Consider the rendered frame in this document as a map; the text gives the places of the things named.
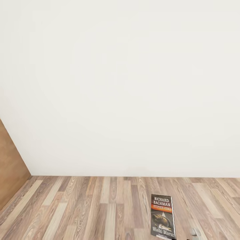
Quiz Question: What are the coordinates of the hardback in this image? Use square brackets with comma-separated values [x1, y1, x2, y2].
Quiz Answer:
[151, 194, 176, 240]

